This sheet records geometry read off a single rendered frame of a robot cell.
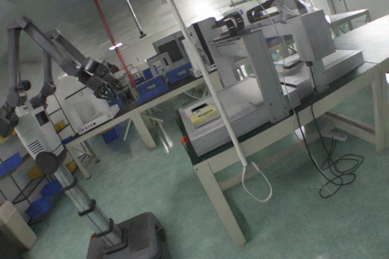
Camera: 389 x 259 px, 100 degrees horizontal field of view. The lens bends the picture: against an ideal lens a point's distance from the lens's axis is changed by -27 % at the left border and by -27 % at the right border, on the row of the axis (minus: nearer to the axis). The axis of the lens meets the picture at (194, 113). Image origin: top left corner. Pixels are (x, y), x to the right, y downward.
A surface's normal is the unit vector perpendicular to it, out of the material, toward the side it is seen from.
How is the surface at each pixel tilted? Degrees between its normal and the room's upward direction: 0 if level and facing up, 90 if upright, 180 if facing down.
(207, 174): 90
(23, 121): 90
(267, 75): 90
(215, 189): 90
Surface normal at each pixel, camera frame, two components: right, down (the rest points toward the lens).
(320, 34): 0.15, 0.24
